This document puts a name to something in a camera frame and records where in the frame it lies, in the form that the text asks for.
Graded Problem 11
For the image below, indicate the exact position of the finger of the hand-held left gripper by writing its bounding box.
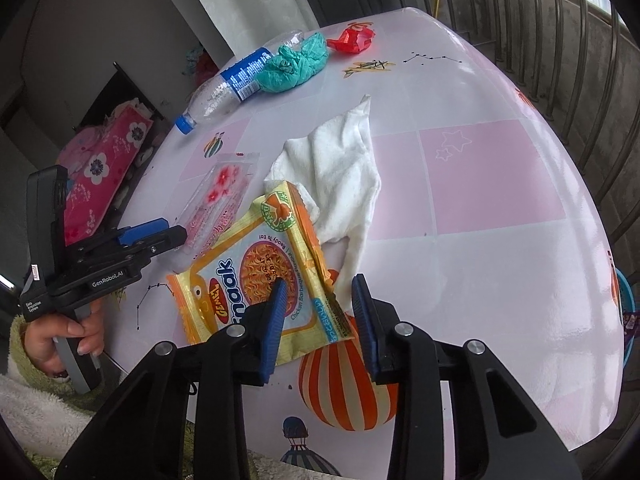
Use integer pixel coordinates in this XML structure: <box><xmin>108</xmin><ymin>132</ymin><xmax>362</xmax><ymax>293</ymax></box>
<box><xmin>107</xmin><ymin>217</ymin><xmax>169</xmax><ymax>247</ymax></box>
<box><xmin>117</xmin><ymin>226</ymin><xmax>188</xmax><ymax>262</ymax></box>

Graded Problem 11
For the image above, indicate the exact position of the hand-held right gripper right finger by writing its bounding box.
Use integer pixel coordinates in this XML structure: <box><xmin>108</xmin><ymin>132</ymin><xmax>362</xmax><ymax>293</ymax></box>
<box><xmin>350</xmin><ymin>273</ymin><xmax>583</xmax><ymax>480</ymax></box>

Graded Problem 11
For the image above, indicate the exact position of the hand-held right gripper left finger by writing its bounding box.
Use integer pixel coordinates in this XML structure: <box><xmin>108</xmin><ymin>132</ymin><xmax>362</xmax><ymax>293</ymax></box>
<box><xmin>54</xmin><ymin>277</ymin><xmax>290</xmax><ymax>480</ymax></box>

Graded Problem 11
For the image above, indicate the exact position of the yellow noodle packet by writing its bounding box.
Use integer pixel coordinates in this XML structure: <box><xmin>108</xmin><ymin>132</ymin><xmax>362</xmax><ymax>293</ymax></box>
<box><xmin>166</xmin><ymin>180</ymin><xmax>362</xmax><ymax>367</ymax></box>

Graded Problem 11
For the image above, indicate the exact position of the clear plastic bottle blue label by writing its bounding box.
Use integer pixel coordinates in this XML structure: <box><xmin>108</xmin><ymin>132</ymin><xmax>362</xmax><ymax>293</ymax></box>
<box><xmin>174</xmin><ymin>29</ymin><xmax>306</xmax><ymax>136</ymax></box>

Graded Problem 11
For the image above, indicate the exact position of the teal plastic bag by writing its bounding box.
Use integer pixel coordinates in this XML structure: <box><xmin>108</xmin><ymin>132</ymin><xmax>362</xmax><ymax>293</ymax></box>
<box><xmin>256</xmin><ymin>31</ymin><xmax>330</xmax><ymax>94</ymax></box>

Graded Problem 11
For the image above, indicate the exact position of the blue plastic basket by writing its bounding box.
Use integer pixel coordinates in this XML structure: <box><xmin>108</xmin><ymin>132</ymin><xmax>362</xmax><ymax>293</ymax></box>
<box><xmin>612</xmin><ymin>265</ymin><xmax>638</xmax><ymax>376</ymax></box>

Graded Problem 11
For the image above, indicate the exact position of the red plastic bag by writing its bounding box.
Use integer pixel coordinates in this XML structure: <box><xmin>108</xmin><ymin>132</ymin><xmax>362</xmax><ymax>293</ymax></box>
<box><xmin>326</xmin><ymin>26</ymin><xmax>377</xmax><ymax>55</ymax></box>

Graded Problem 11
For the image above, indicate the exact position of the person's left hand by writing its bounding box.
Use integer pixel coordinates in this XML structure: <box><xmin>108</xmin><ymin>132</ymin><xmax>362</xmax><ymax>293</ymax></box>
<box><xmin>25</xmin><ymin>304</ymin><xmax>106</xmax><ymax>375</ymax></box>

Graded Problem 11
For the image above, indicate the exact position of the clear flowered wrapper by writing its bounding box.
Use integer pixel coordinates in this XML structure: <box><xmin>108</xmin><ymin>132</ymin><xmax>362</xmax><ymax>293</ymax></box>
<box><xmin>176</xmin><ymin>152</ymin><xmax>261</xmax><ymax>256</ymax></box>

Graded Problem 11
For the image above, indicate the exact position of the pink floral blanket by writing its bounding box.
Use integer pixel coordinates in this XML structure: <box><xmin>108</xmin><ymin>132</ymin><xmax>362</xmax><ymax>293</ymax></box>
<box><xmin>57</xmin><ymin>97</ymin><xmax>156</xmax><ymax>248</ymax></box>

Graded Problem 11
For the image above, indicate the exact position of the white towel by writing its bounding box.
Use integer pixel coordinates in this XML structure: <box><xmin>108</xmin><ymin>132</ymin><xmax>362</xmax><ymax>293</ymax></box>
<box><xmin>263</xmin><ymin>94</ymin><xmax>383</xmax><ymax>291</ymax></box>

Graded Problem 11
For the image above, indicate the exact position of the pile of colourful clothes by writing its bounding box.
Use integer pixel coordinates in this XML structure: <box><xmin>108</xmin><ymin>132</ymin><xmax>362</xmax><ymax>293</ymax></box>
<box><xmin>185</xmin><ymin>45</ymin><xmax>221</xmax><ymax>86</ymax></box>

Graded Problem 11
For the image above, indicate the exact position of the white green fluffy rug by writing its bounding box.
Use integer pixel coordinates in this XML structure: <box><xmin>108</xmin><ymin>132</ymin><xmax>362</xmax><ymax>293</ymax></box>
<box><xmin>0</xmin><ymin>375</ymin><xmax>201</xmax><ymax>480</ymax></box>

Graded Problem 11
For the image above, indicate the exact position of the pink printed tablecloth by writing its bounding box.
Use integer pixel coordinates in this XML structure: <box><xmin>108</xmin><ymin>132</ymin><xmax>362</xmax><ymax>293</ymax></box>
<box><xmin>102</xmin><ymin>7</ymin><xmax>621</xmax><ymax>478</ymax></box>

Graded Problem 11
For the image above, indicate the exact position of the metal railing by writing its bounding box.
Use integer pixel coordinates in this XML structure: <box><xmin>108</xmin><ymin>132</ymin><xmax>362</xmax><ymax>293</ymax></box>
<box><xmin>435</xmin><ymin>0</ymin><xmax>640</xmax><ymax>241</ymax></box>

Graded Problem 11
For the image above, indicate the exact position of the black bed frame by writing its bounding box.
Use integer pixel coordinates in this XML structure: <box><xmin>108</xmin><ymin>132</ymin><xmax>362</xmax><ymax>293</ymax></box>
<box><xmin>77</xmin><ymin>62</ymin><xmax>166</xmax><ymax>131</ymax></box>

